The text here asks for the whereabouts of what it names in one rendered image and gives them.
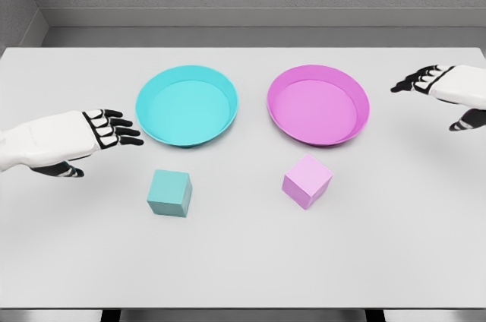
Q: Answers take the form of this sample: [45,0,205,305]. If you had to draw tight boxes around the pink plate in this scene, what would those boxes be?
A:
[266,64,371,148]

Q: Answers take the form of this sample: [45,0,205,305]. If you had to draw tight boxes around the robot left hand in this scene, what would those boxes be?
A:
[11,109,145,179]

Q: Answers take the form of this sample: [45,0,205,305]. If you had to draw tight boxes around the teal block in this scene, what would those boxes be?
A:
[146,169,194,219]

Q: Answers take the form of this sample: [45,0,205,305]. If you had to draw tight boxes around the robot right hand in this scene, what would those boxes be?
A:
[390,65,486,133]

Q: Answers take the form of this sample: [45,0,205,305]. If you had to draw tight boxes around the cyan plate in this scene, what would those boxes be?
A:
[134,65,240,148]

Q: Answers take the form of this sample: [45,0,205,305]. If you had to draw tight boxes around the pink block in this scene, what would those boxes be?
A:
[281,153,335,211]

